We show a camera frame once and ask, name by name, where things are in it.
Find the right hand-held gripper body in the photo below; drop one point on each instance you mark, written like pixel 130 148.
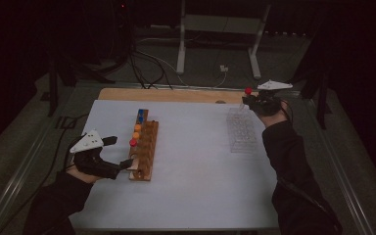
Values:
pixel 267 103

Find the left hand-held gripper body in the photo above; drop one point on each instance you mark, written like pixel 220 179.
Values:
pixel 89 142

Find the orange-capped test tube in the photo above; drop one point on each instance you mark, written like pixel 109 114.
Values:
pixel 136 135
pixel 138 127

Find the wooden test tube rack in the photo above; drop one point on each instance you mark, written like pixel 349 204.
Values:
pixel 148 147

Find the clear plastic test tube rack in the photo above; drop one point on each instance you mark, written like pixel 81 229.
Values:
pixel 241 133

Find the blue-capped test tube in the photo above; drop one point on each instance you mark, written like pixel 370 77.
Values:
pixel 140 118
pixel 141 112

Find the person's right hand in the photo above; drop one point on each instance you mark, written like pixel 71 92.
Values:
pixel 272 120

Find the person's left hand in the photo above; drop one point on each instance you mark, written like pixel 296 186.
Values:
pixel 81 176

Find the white plug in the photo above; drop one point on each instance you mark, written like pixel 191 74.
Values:
pixel 223 68

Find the black stand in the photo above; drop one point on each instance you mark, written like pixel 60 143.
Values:
pixel 322 107
pixel 53 94

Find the white table sheet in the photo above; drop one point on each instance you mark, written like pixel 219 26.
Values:
pixel 192 182

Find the white metal stand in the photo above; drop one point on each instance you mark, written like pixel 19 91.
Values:
pixel 180 49

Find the white power strip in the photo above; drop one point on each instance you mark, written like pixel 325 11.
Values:
pixel 160 26

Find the black floor bracket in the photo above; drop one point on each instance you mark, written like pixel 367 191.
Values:
pixel 66 122

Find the metal frame rail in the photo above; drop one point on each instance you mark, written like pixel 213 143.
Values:
pixel 16 182
pixel 339 169

